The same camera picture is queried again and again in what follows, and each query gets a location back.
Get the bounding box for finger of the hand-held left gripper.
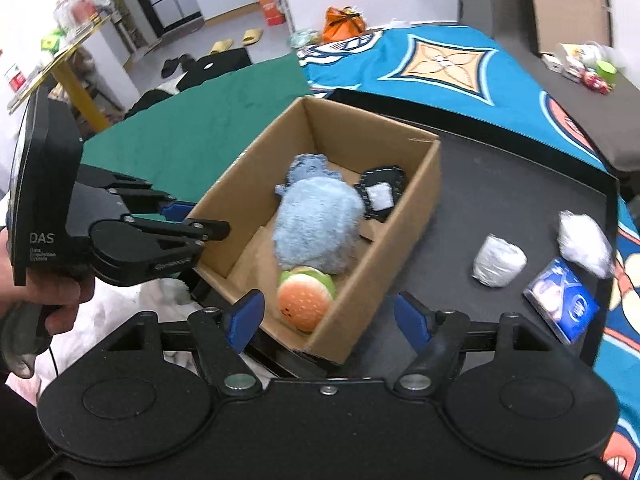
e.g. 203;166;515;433
102;172;200;222
89;214;232;287

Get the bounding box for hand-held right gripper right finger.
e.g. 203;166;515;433
394;291;561;401

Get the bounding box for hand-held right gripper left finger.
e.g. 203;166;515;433
105;289;266;401

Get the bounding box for brown cardboard box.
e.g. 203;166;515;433
192;95;443;366

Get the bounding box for hamburger plush toy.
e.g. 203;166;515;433
276;266;337;333

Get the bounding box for white cloth roll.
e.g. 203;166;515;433
471;233;528;288

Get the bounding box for blue fuzzy plush toy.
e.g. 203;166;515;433
274;180;366;273

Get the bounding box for small blue cloth toy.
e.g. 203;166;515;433
275;154;346;198

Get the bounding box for black felt patch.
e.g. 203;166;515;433
354;164;406;223

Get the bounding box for blue tissue packet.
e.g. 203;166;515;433
522;256;601;346

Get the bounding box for clear bag of white cotton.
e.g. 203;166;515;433
556;210;617;278

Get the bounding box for person's left hand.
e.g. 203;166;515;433
0;247;96;323

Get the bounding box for white fleece towel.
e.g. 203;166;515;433
47;277;273;386

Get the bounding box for green mat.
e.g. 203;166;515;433
80;52;313;221

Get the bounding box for yellow round table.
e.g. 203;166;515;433
7;15;113;133

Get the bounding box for small red label bottle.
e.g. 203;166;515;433
4;62;28;96

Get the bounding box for black cloth heap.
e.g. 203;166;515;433
125;87;181;121

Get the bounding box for black stool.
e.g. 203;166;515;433
177;47;253;93

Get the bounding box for glass jar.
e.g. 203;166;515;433
52;0;108;36

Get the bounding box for clear plastic bag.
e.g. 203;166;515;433
290;27;323;51

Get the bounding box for orange carton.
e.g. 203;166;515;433
256;0;287;27

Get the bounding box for orange bag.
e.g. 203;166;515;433
321;6;368;44

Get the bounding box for red toy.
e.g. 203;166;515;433
582;70;613;93

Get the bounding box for white printed tub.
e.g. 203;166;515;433
555;41;608;73

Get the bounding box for black framed brown tray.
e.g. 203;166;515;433
522;0;616;58

